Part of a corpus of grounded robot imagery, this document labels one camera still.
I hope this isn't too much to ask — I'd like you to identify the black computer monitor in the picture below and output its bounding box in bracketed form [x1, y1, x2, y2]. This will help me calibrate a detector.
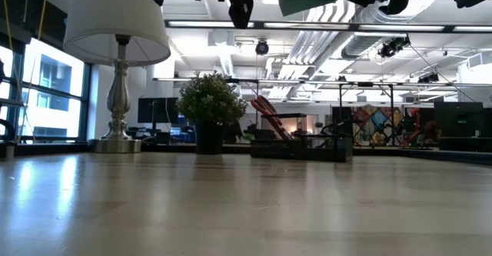
[137, 97, 181, 125]

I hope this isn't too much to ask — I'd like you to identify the black aluminium table frame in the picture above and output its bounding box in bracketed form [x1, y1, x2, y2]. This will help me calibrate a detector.
[0, 142, 492, 167]

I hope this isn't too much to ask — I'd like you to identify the black mesh desk organizer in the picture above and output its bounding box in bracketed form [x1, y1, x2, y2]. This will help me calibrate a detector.
[250, 112, 354, 163]

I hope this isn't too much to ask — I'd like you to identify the green potted plant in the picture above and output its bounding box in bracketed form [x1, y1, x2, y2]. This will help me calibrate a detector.
[175, 70, 250, 155]

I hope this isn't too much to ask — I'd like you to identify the long ceiling light bar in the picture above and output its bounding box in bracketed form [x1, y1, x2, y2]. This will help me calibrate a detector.
[165, 19, 492, 34]

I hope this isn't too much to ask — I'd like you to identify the large office window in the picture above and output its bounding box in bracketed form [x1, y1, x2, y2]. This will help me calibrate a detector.
[0, 36, 91, 144]

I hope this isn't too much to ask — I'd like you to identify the black ceiling camera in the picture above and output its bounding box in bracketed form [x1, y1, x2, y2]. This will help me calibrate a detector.
[254, 39, 270, 56]

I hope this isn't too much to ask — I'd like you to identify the black ceiling mounted device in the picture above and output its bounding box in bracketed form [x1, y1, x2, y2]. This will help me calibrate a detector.
[377, 35, 411, 59]

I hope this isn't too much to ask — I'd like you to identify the colourful patchwork wall hanging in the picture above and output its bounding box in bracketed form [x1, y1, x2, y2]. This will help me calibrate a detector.
[351, 104, 404, 146]

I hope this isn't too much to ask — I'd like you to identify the white shade silver table lamp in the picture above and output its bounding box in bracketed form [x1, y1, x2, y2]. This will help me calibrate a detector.
[62, 0, 172, 155]

